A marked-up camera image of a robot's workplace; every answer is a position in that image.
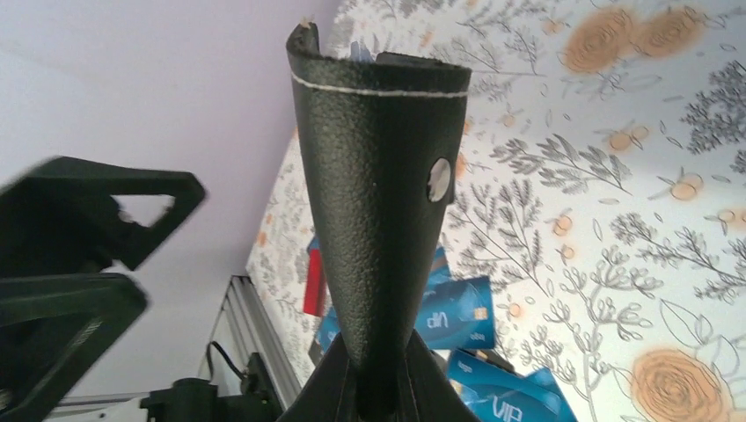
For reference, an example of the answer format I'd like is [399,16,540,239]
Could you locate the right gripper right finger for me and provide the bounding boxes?
[402,331,479,422]

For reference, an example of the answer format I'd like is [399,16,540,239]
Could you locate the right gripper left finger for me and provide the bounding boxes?
[278,333,362,422]

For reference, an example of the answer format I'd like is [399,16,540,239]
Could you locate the black leather card holder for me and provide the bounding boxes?
[286,22,472,421]

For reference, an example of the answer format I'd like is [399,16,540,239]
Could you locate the red card bottom centre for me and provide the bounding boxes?
[303,248,326,317]

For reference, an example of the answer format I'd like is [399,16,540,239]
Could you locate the floral table mat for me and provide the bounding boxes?
[247,1,745,421]

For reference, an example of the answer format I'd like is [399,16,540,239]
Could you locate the aluminium rail frame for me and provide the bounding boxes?
[199,275,301,410]

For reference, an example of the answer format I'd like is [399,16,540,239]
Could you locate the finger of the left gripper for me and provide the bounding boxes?
[1,273,148,421]
[1,156,206,278]

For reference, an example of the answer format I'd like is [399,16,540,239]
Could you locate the blue VIP card right-centre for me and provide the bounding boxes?
[414,276,496,350]

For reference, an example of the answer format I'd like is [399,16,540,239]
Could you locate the blue VIP card stack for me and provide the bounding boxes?
[446,351,577,422]

